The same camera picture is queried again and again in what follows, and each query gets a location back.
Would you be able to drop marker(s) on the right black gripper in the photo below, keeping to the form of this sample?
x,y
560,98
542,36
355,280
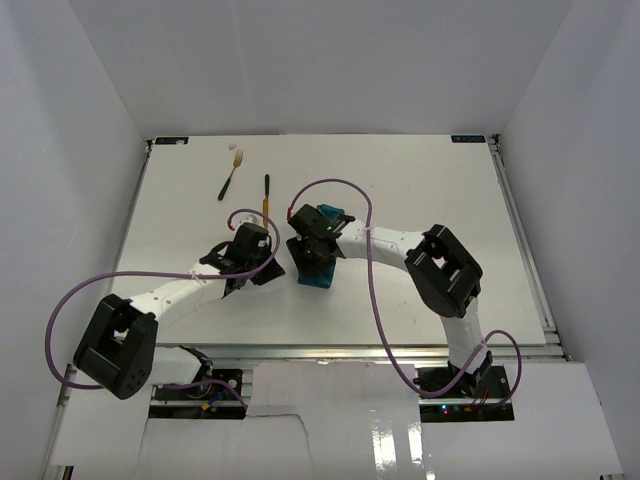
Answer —
x,y
304,255

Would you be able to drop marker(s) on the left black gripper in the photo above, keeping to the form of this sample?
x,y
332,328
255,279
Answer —
x,y
261,270

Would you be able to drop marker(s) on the teal cloth napkin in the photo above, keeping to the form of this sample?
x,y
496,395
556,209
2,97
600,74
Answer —
x,y
324,278

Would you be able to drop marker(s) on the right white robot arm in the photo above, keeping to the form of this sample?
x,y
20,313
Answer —
x,y
445,275

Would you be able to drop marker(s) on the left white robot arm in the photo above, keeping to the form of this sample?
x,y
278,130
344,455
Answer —
x,y
119,348

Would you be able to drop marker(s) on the white cardboard front cover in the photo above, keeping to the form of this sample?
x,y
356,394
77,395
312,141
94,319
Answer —
x,y
345,421

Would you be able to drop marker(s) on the left blue table label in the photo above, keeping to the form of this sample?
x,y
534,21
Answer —
x,y
182,140

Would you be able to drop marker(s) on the blue table label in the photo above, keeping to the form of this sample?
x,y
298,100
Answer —
x,y
182,140
468,139

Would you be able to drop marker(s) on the right blue table label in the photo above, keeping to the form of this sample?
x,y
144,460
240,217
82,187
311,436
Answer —
x,y
468,139

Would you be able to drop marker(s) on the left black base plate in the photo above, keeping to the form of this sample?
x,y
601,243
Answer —
x,y
205,393

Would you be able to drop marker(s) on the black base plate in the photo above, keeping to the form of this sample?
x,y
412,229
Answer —
x,y
493,385
205,393

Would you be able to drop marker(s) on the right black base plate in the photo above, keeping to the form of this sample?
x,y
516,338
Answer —
x,y
493,385

